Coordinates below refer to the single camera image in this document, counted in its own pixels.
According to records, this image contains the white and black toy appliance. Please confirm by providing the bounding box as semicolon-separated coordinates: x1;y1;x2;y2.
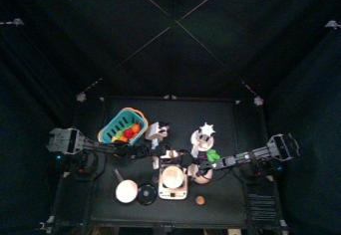
146;121;173;142

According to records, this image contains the green toy vegetable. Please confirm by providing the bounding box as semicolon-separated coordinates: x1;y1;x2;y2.
205;148;222;163

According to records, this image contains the white star-shaped object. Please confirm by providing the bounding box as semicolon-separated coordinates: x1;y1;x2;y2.
190;121;218;157

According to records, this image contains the black pan lid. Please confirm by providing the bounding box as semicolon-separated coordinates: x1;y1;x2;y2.
137;182;159;207

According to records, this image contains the white frying pan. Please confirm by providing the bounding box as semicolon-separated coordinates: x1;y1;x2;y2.
113;168;141;204

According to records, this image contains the printed label sheet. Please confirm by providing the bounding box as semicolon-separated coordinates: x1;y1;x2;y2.
248;192;278;224

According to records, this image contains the teal basket with orange handles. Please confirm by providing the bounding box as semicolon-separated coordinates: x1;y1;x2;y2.
98;107;150;145

